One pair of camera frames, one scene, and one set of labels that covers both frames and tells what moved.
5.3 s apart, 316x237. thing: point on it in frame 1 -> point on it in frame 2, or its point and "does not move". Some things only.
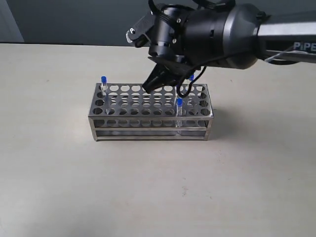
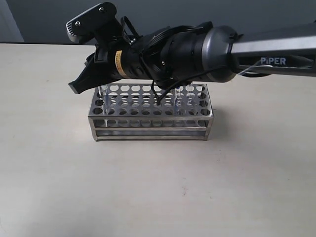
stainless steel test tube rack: [127, 112] does not move
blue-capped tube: [104, 88] does not move
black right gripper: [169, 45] -> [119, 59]
